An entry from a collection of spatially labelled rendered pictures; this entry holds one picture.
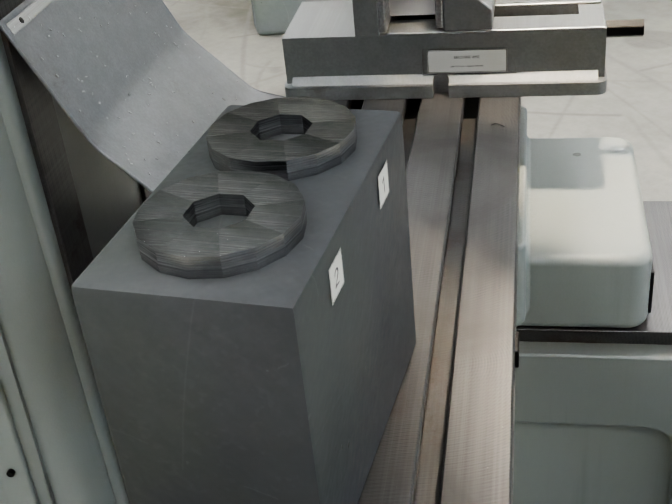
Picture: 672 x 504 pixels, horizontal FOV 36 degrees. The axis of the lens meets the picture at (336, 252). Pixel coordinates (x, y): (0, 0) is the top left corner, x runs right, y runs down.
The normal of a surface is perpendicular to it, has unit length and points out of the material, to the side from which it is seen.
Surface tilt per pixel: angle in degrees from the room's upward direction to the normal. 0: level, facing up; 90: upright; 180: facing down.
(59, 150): 90
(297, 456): 90
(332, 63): 90
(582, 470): 90
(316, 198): 0
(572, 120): 0
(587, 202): 0
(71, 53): 64
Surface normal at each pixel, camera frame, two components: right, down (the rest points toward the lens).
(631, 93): -0.09, -0.84
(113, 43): 0.84, -0.37
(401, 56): -0.16, 0.54
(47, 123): 0.98, 0.00
